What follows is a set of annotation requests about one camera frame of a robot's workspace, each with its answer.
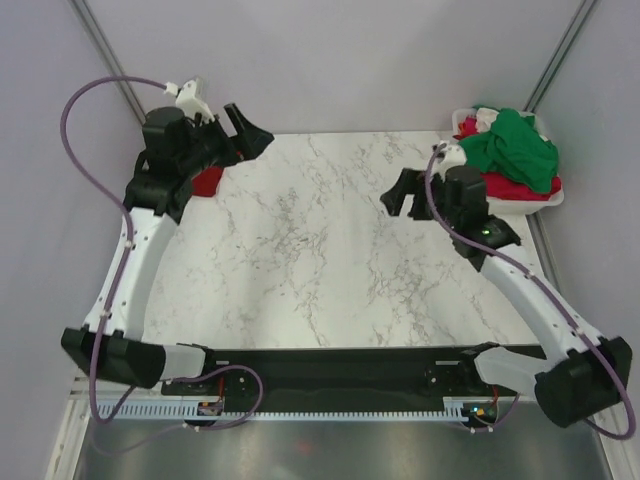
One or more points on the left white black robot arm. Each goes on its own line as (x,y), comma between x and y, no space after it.
(109,346)

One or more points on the dark red t shirt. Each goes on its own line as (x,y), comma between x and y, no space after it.
(205,184)

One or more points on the white pink garment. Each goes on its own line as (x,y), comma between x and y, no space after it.
(471,121)

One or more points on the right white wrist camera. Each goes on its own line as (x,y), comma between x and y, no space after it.
(449,155)

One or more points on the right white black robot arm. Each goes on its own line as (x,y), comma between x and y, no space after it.
(582,372)

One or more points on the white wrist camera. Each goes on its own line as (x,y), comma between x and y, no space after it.
(449,155)
(189,98)

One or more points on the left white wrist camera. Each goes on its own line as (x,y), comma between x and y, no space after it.
(189,98)

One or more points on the green t shirt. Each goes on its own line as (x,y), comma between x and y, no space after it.
(513,148)

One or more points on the left aluminium frame post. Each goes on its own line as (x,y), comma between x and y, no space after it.
(107,55)

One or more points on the white laundry basket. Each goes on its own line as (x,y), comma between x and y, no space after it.
(506,207)

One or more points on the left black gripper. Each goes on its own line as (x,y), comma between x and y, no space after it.
(249,142)

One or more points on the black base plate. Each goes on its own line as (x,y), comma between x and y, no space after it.
(340,380)

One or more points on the bright red t shirt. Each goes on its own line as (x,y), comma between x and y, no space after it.
(503,188)

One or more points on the white slotted cable duct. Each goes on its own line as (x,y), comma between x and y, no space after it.
(200,411)

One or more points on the right aluminium frame post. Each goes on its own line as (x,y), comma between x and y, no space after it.
(569,38)

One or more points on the aluminium frame post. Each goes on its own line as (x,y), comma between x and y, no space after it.
(107,55)
(569,38)

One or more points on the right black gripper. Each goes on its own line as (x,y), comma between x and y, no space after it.
(410,182)

